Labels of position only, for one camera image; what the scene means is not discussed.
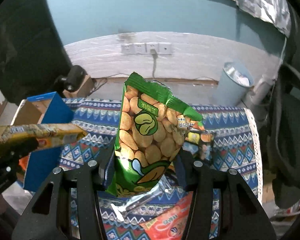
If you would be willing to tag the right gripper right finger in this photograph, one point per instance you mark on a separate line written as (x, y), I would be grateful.
(184, 170)

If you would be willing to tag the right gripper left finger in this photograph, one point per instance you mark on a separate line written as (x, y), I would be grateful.
(107, 164)

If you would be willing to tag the black yellow chips bag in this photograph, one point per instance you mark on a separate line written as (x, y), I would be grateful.
(200, 144)

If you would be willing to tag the silver foil snack pack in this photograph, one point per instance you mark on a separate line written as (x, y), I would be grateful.
(121, 211)

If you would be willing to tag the green broad bean bag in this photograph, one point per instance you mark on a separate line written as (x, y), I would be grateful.
(153, 127)

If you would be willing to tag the long yellow biscuit pack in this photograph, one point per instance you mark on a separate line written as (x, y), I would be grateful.
(35, 136)

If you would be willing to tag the red shrimp chips bag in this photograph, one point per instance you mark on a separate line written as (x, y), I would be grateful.
(170, 224)

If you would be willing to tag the patterned blue tablecloth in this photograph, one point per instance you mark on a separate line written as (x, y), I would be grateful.
(233, 147)

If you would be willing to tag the blue cardboard box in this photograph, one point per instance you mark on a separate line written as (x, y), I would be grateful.
(38, 115)

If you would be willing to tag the black speaker on box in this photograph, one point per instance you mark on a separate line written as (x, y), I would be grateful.
(72, 81)

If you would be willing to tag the light blue trash bin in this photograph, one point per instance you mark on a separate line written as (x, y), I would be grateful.
(234, 83)

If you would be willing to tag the white pipe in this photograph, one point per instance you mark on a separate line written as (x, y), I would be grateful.
(259, 91)

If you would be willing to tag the black office chair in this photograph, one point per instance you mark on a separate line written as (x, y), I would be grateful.
(283, 146)

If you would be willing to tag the black curtain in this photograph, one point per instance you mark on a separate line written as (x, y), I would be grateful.
(32, 56)

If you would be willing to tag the silver foil curtain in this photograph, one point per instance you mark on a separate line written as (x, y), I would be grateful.
(275, 12)

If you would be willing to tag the white wall socket strip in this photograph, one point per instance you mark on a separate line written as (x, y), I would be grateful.
(139, 48)

